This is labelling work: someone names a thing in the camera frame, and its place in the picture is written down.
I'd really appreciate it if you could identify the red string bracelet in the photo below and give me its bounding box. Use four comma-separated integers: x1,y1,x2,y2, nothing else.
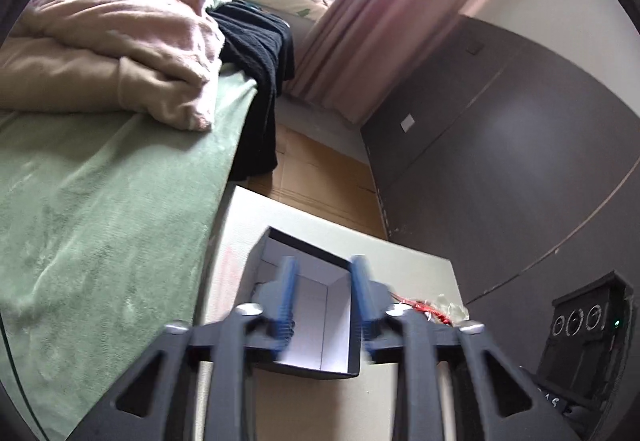
391,292,454,326

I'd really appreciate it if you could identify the right pink curtain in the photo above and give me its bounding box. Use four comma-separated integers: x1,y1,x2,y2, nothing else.
286,0,473,125

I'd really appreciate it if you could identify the dark wardrobe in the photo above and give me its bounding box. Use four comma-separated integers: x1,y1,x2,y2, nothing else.
362,16,639,369

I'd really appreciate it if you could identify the pink beige blanket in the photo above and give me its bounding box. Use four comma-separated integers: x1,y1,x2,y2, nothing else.
1,0,224,132

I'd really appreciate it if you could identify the black jewelry box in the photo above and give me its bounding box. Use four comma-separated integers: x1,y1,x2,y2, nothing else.
235,227,361,380

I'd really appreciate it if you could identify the clear plastic bag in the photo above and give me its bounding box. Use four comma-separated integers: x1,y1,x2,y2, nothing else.
423,294,470,326

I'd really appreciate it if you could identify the flattened cardboard on floor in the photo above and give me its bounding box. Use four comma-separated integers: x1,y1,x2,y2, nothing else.
245,125,387,239

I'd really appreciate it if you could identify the green bed sheet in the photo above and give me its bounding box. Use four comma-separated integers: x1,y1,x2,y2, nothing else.
1,65,256,440

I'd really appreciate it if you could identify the white wall socket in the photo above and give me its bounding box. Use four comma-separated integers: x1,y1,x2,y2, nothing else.
400,114,416,132

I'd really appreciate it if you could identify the white square table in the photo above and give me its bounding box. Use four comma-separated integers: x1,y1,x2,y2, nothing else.
201,184,462,440

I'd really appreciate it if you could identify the black knitted throw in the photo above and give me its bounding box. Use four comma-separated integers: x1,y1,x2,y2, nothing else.
206,0,295,181

